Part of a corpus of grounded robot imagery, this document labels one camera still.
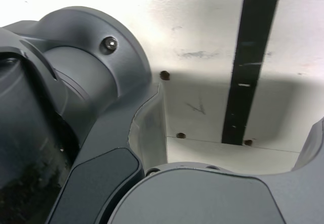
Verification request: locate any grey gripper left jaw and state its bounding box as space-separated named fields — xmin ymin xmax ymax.
xmin=47 ymin=82 xmax=168 ymax=224

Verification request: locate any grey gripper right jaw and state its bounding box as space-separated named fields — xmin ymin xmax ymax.
xmin=108 ymin=115 xmax=324 ymax=224

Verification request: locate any black tape strip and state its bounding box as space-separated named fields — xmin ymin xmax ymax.
xmin=221 ymin=0 xmax=284 ymax=146

